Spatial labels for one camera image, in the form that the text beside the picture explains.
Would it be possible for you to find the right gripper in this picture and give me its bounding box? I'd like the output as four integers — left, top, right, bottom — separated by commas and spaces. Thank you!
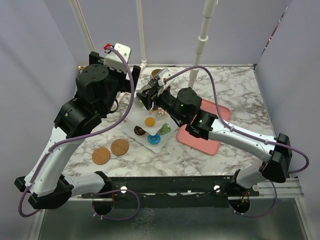
136, 84, 187, 125

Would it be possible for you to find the chocolate swiss roll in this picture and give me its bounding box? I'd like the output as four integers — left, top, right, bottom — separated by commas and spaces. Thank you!
157, 107, 166, 117

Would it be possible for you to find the yellow round biscuit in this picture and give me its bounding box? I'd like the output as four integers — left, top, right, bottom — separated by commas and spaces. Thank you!
144, 117, 156, 127

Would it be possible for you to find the beige ceramic cup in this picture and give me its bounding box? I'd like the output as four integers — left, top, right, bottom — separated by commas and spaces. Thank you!
150, 68, 162, 79

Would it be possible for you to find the white tiered serving stand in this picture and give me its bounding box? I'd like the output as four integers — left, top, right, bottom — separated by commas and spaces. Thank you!
122, 98, 178, 153

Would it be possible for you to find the chocolate donut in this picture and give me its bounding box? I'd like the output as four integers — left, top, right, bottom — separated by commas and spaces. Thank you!
133, 125, 147, 137

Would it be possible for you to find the blue frosted donut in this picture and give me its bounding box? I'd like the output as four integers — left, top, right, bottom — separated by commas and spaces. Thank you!
147, 133, 161, 146

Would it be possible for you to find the wooden coaster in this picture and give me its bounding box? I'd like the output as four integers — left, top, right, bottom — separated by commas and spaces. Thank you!
92, 147, 111, 165
110, 138, 129, 156

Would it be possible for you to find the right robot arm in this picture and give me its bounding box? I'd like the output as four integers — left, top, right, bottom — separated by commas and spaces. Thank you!
136, 86, 292, 196

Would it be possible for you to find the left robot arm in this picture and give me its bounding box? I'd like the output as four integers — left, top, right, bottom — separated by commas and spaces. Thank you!
14, 52, 141, 211

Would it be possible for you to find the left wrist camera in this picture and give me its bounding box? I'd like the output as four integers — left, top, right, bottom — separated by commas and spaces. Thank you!
103, 43, 132, 74

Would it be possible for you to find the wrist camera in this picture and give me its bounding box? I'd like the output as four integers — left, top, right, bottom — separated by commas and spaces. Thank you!
103, 43, 132, 74
153, 68, 171, 87

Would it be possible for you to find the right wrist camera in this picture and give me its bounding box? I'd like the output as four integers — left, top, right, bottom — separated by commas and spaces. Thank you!
153, 68, 171, 87

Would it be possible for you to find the white pvc frame middle pole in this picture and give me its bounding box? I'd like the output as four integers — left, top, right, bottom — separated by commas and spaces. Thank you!
136, 0, 147, 71

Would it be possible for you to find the white pvc frame pole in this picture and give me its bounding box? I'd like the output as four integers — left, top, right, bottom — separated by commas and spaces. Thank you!
188, 0, 220, 88
136, 0, 147, 71
69, 0, 96, 52

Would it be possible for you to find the white pvc frame left pole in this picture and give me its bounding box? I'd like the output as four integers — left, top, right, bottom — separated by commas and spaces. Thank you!
69, 0, 96, 52

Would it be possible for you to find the white pvc frame right pole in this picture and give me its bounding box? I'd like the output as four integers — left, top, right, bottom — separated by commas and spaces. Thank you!
188, 0, 220, 88

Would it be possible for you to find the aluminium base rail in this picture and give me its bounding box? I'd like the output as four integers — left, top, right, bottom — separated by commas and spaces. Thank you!
66, 176, 304, 200

